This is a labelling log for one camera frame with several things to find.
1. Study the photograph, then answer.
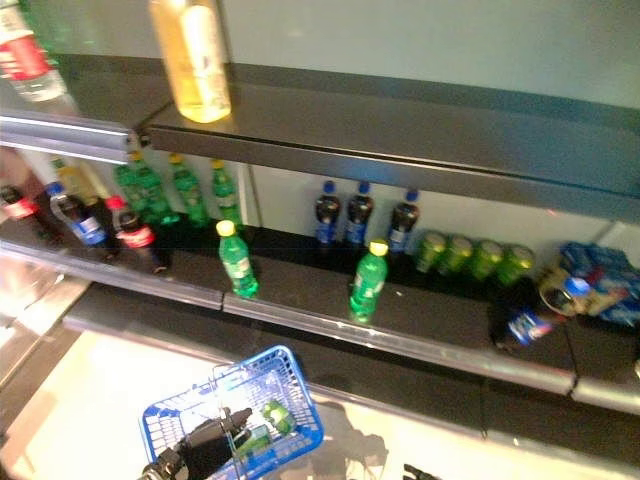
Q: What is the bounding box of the water bottle red label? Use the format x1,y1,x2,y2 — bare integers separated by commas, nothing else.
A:
0,0,69,104

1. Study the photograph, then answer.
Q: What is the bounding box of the blue plastic shopping basket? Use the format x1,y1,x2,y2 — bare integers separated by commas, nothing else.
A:
139,344,325,480

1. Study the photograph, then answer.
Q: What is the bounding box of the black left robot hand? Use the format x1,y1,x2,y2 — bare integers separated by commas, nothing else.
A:
177,407,254,479

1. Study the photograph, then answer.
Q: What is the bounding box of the dark shelf board bare edge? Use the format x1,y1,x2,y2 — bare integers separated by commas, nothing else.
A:
139,62,640,224

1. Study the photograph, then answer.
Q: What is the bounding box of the black base shelf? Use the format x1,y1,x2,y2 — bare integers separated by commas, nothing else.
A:
62,284,640,469

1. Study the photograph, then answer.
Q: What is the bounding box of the blue Oreo cookie box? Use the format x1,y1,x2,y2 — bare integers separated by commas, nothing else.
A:
597,299,640,329
592,264,640,306

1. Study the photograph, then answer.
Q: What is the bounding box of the small Pepsi cola bottle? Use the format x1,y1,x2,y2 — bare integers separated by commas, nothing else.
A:
44,182,119,261
313,180,344,246
387,188,422,255
492,277,591,349
344,180,375,246

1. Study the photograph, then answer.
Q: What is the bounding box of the green soda can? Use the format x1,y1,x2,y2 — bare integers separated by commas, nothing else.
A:
495,243,536,287
467,238,505,282
414,229,448,274
439,234,475,277
260,399,296,435

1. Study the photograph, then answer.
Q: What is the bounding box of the blue wafer roll box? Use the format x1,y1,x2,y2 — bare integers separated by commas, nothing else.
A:
574,287,619,316

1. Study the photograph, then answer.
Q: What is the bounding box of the narrow blue cookie box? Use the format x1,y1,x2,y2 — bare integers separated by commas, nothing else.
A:
537,242,596,296

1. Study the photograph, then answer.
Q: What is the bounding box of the small yellow tea bottle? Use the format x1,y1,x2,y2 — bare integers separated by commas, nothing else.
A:
49,157,101,206

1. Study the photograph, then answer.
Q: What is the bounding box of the green can in basket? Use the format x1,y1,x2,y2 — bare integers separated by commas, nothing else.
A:
234,424,274,456

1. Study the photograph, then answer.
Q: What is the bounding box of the small blue snack box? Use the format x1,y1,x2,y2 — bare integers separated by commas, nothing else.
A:
584,244,629,274

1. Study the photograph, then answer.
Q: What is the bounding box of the Coca-Cola bottle red label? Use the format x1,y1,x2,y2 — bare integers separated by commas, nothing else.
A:
0,184,41,236
104,194,174,276

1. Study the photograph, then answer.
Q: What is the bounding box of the large yellow tea bottle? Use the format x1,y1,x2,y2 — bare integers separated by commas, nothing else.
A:
148,0,234,125

